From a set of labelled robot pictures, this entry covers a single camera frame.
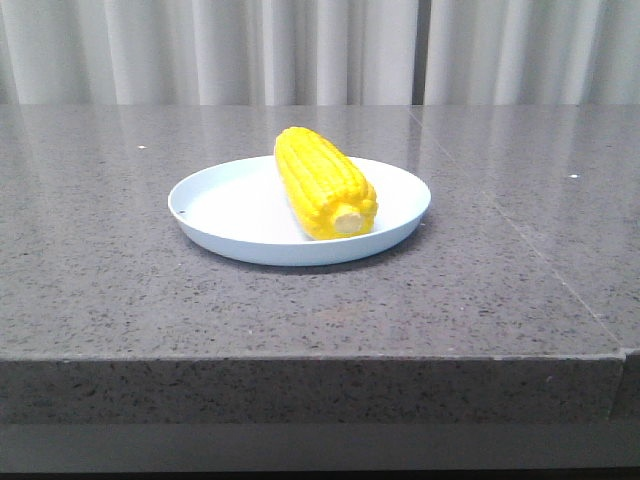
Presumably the yellow corn cob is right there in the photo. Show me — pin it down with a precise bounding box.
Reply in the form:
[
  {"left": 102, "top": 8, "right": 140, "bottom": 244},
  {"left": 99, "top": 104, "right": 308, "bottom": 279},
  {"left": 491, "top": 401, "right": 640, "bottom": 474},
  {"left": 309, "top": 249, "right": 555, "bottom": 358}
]
[{"left": 274, "top": 126, "right": 378, "bottom": 240}]

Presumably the light blue round plate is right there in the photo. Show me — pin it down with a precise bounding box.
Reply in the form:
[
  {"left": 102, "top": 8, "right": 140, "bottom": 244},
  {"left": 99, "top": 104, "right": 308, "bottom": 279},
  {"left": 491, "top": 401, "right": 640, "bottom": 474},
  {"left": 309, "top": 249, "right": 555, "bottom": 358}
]
[{"left": 168, "top": 155, "right": 431, "bottom": 267}]

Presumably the white pleated curtain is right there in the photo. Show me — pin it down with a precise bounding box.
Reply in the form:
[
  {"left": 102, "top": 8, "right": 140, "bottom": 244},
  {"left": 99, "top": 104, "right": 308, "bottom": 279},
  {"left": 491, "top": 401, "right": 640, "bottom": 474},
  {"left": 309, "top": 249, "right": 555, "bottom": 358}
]
[{"left": 1, "top": 1, "right": 639, "bottom": 105}]

